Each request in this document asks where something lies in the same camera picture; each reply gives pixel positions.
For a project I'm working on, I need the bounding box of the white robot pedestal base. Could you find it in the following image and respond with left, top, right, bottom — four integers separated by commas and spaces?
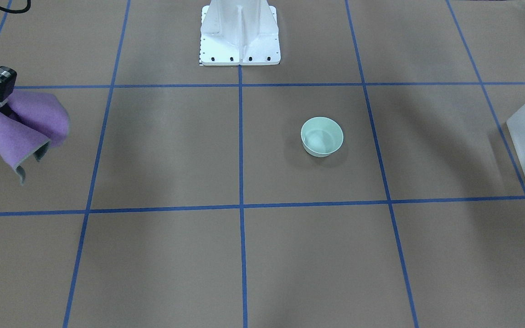
199, 0, 281, 66

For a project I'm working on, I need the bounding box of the mint green bowl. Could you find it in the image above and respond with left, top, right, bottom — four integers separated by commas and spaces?
300, 117, 345, 158

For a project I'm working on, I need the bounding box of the purple cleaning cloth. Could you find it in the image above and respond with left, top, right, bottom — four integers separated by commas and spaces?
0, 90, 70, 185

